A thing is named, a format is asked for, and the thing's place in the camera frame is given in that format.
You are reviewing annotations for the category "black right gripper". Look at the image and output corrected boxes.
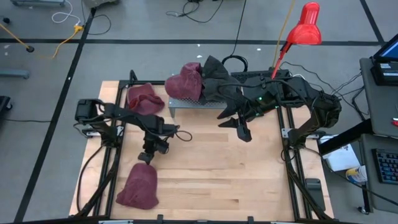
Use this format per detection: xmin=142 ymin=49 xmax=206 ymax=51
xmin=216 ymin=95 xmax=268 ymax=128

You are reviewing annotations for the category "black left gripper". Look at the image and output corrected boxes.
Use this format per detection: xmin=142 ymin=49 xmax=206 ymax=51
xmin=139 ymin=134 xmax=171 ymax=165

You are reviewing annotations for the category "maroon knit hat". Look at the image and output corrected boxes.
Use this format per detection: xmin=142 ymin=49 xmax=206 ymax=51
xmin=164 ymin=62 xmax=205 ymax=102
xmin=115 ymin=162 xmax=159 ymax=210
xmin=126 ymin=82 xmax=165 ymax=116

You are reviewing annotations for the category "grey perforated metal stand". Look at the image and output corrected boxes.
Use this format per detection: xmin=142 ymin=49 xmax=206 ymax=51
xmin=168 ymin=95 xmax=228 ymax=119

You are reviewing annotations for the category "black power strip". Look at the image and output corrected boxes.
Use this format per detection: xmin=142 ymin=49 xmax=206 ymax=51
xmin=231 ymin=69 xmax=290 ymax=83

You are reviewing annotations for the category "black smartphone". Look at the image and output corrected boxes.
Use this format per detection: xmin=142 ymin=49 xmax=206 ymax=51
xmin=305 ymin=177 xmax=326 ymax=212

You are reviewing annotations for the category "black metal bar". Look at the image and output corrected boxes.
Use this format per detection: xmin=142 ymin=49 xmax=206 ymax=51
xmin=317 ymin=119 xmax=374 ymax=156

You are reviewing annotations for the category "red desk lamp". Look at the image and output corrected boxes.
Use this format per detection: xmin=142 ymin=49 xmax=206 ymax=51
xmin=270 ymin=1 xmax=323 ymax=80

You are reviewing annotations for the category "white paper box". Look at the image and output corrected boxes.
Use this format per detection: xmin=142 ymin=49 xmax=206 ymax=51
xmin=318 ymin=134 xmax=361 ymax=172

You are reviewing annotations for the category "white yellow canister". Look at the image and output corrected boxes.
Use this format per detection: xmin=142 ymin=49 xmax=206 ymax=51
xmin=345 ymin=164 xmax=369 ymax=184

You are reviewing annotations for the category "grey side table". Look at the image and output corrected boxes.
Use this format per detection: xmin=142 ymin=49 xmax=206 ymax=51
xmin=359 ymin=57 xmax=398 ymax=139

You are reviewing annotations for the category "black chair base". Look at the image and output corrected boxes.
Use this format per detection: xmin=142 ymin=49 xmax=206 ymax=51
xmin=0 ymin=95 xmax=13 ymax=113

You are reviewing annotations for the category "grey desk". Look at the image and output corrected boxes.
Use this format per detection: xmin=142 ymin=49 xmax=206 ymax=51
xmin=359 ymin=133 xmax=398 ymax=215

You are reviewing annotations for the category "black box device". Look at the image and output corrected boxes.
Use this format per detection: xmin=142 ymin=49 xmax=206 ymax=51
xmin=370 ymin=58 xmax=398 ymax=87

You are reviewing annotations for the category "black computer keyboard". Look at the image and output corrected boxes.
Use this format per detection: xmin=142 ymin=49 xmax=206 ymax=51
xmin=371 ymin=147 xmax=398 ymax=185

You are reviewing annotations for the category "black laptop screen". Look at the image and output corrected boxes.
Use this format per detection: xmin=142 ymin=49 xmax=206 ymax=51
xmin=373 ymin=33 xmax=398 ymax=63

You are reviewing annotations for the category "grey metal floor bar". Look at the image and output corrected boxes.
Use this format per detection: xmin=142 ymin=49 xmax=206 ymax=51
xmin=11 ymin=0 xmax=66 ymax=7

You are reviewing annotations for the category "black coiled cable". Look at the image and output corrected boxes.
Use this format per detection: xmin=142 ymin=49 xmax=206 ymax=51
xmin=221 ymin=0 xmax=249 ymax=73

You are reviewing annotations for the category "black aluminium table frame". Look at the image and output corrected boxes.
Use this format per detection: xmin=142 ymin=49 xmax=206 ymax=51
xmin=70 ymin=70 xmax=335 ymax=224

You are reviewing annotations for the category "yellow hanging cord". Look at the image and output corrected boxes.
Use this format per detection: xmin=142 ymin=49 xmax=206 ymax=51
xmin=272 ymin=0 xmax=296 ymax=68

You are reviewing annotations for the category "black tangled floor cable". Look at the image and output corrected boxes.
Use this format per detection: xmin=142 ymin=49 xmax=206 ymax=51
xmin=165 ymin=0 xmax=225 ymax=24

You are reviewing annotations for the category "black looped floor cable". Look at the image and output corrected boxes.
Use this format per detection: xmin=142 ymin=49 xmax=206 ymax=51
xmin=81 ymin=0 xmax=112 ymax=36

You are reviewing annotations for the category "yellow extension cable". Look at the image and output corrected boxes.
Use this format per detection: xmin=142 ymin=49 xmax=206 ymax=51
xmin=0 ymin=23 xmax=85 ymax=60

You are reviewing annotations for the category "white floor cable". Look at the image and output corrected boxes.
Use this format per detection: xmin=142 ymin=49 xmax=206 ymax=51
xmin=51 ymin=0 xmax=82 ymax=27

